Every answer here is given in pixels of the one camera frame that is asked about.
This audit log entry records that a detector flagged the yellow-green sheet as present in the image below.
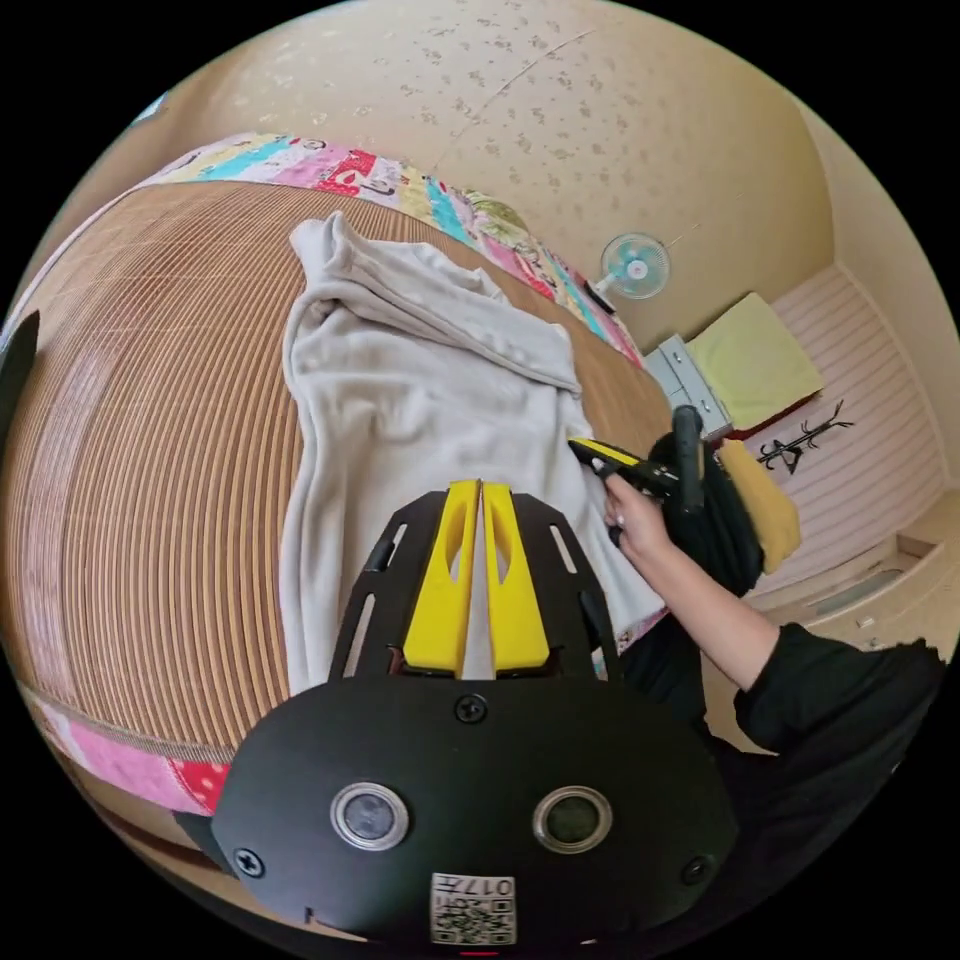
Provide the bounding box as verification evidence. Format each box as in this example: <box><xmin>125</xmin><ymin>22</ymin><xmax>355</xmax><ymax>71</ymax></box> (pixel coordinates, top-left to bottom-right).
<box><xmin>685</xmin><ymin>291</ymin><xmax>826</xmax><ymax>433</ymax></box>

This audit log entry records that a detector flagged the white and blue fan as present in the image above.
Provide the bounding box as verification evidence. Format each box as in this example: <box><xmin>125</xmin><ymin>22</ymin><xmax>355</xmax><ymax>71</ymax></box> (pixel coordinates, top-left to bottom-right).
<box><xmin>585</xmin><ymin>231</ymin><xmax>672</xmax><ymax>314</ymax></box>

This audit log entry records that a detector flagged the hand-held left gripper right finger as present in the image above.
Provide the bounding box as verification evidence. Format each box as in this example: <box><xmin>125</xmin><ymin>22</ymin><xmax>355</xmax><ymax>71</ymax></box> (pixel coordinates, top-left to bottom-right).
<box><xmin>482</xmin><ymin>482</ymin><xmax>551</xmax><ymax>670</ymax></box>

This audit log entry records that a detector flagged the yellow cloth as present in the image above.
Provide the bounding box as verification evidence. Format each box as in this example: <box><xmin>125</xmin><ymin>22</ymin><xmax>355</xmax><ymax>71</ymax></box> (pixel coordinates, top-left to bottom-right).
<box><xmin>718</xmin><ymin>438</ymin><xmax>804</xmax><ymax>577</ymax></box>

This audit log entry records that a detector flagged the black coat rack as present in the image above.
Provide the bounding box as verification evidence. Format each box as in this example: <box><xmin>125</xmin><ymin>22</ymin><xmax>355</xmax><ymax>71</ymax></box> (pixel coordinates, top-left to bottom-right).
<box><xmin>755</xmin><ymin>399</ymin><xmax>856</xmax><ymax>476</ymax></box>

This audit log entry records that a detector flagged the grey drawer cabinet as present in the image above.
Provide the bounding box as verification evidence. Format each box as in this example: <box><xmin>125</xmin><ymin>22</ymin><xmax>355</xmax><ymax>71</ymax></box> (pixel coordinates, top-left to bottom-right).
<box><xmin>643</xmin><ymin>334</ymin><xmax>734</xmax><ymax>442</ymax></box>

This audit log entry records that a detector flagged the person's right forearm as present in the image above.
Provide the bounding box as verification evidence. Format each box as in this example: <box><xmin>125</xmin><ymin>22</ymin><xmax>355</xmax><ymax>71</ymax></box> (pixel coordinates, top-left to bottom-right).
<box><xmin>623</xmin><ymin>536</ymin><xmax>783</xmax><ymax>693</ymax></box>

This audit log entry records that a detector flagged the person's body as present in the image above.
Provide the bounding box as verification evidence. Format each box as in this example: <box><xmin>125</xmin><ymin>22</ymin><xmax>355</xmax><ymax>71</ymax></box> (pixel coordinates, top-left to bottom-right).
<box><xmin>620</xmin><ymin>433</ymin><xmax>949</xmax><ymax>864</ymax></box>

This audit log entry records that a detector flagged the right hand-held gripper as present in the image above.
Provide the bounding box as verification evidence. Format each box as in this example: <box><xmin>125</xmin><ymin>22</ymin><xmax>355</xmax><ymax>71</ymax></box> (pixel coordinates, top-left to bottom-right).
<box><xmin>567</xmin><ymin>437</ymin><xmax>685</xmax><ymax>502</ymax></box>

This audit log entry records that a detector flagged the person's right hand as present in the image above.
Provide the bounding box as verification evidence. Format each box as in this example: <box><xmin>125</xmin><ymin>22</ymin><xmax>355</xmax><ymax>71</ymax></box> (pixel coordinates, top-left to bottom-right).
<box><xmin>603</xmin><ymin>475</ymin><xmax>678</xmax><ymax>558</ymax></box>

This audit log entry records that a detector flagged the white shirt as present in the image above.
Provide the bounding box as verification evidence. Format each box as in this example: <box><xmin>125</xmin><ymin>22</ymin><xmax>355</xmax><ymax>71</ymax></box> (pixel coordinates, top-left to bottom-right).
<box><xmin>278</xmin><ymin>210</ymin><xmax>670</xmax><ymax>696</ymax></box>

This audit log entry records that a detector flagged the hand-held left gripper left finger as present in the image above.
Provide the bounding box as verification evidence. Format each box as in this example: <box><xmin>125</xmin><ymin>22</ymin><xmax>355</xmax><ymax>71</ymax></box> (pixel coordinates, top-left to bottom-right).
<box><xmin>402</xmin><ymin>479</ymin><xmax>482</xmax><ymax>669</ymax></box>

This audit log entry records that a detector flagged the bed with woven mat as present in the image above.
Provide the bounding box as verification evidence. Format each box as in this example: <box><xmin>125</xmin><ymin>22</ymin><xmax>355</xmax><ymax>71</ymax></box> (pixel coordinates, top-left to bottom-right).
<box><xmin>0</xmin><ymin>132</ymin><xmax>678</xmax><ymax>820</ymax></box>

